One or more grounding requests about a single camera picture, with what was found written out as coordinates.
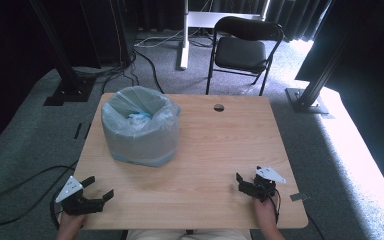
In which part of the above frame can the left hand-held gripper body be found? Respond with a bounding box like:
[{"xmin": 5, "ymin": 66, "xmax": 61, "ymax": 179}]
[{"xmin": 55, "ymin": 175, "xmax": 105, "ymax": 216}]

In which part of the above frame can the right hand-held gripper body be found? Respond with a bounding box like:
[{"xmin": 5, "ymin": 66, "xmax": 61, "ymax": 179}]
[{"xmin": 238, "ymin": 166, "xmax": 287, "ymax": 203}]

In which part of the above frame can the person's left hand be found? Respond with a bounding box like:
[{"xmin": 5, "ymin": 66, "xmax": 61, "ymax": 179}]
[{"xmin": 59, "ymin": 211, "xmax": 88, "ymax": 235}]

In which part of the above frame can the person's right hand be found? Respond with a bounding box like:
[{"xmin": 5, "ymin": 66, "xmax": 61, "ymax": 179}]
[{"xmin": 251, "ymin": 195, "xmax": 280, "ymax": 232}]

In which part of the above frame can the grey tape piece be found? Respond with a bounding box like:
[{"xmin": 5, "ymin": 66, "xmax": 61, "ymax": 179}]
[{"xmin": 289, "ymin": 191, "xmax": 311, "ymax": 202}]

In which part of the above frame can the trash bin with plastic bag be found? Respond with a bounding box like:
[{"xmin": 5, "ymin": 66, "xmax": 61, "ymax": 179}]
[{"xmin": 100, "ymin": 85, "xmax": 182, "ymax": 168}]

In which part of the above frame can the crumpled blue white trash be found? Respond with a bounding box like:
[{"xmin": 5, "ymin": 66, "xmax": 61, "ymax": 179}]
[{"xmin": 127, "ymin": 112, "xmax": 153, "ymax": 125}]

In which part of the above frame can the black metal stand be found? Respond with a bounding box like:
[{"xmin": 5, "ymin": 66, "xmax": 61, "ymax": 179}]
[
  {"xmin": 285, "ymin": 31, "xmax": 349, "ymax": 115},
  {"xmin": 29, "ymin": 0, "xmax": 98, "ymax": 107}
]

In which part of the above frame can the black folding chair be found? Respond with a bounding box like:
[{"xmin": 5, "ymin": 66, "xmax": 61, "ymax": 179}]
[{"xmin": 205, "ymin": 15, "xmax": 285, "ymax": 97}]

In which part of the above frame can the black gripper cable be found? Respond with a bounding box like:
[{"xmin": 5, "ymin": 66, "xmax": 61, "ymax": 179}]
[{"xmin": 267, "ymin": 188, "xmax": 282, "ymax": 225}]

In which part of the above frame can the black floor cable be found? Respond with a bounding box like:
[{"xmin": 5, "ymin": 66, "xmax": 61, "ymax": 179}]
[{"xmin": 0, "ymin": 159, "xmax": 80, "ymax": 226}]

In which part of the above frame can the black cable bundle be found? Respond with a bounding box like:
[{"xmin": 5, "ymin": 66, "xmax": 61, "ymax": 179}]
[{"xmin": 100, "ymin": 48, "xmax": 165, "ymax": 95}]

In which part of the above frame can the white floor cable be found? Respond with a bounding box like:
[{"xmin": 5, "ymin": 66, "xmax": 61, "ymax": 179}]
[{"xmin": 133, "ymin": 28, "xmax": 185, "ymax": 49}]

